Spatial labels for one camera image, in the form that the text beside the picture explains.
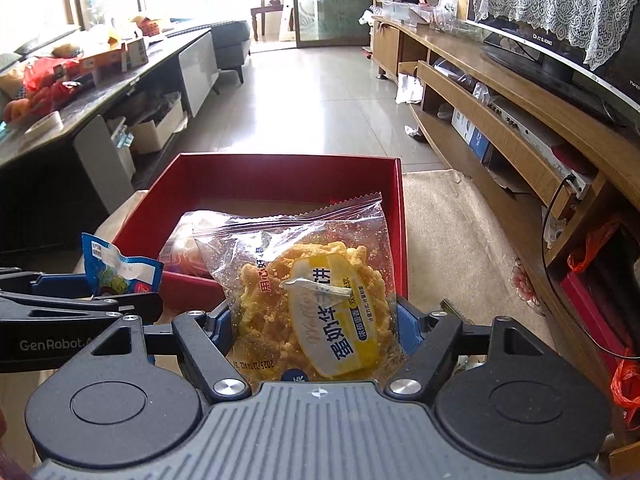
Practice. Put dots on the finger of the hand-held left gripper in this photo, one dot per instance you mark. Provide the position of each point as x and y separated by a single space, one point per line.
60 287
50 310

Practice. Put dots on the white red snack packet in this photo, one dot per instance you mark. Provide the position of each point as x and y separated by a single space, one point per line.
187 245

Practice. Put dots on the blue white carton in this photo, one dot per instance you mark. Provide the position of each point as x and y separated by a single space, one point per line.
470 135

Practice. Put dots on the white lace cloth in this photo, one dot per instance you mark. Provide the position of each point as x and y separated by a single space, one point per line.
550 0

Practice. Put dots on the white bowl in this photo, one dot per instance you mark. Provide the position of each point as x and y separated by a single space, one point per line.
44 125

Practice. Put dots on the clear plastic bag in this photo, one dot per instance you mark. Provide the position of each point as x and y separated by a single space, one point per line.
450 10

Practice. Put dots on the orange flat carton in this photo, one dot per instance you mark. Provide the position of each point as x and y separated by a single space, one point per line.
110 55

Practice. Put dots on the grey sofa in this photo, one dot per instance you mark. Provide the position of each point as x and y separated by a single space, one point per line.
230 45

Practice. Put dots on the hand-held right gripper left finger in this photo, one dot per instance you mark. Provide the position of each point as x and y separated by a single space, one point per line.
220 340

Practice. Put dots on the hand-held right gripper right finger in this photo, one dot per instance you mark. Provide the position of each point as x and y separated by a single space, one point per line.
407 327

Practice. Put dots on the orange plastic bag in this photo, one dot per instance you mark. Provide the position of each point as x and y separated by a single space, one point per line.
592 250

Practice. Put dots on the glass sliding door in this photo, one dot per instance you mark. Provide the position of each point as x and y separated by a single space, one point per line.
330 0

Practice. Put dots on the red cardboard box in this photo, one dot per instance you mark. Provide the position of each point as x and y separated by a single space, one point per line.
280 180

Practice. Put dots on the beige floral tablecloth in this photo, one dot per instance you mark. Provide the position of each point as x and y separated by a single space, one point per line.
450 240

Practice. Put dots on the flat red gift box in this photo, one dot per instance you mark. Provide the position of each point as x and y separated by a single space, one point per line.
600 315

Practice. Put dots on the wooden television stand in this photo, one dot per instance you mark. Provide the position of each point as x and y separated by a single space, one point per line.
530 100

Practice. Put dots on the red bag of fruit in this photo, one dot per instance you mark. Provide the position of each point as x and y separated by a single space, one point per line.
45 85

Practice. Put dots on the open cardboard box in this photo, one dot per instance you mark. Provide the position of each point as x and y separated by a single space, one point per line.
155 130

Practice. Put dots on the small crumpled wrapper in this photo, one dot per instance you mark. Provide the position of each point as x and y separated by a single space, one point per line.
414 131

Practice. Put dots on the clear egg crisp cake packet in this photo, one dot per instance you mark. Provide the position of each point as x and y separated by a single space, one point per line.
310 305

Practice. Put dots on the blue cartoon snack packet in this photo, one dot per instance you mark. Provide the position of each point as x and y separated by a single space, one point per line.
120 270

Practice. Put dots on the white plastic bag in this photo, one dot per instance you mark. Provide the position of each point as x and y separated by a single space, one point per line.
410 89

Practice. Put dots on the curved black television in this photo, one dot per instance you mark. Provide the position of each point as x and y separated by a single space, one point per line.
550 60

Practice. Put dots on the silver set-top box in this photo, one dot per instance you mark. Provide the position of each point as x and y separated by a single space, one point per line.
535 145

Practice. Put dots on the dark coffee table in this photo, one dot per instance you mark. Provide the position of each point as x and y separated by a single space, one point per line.
60 170

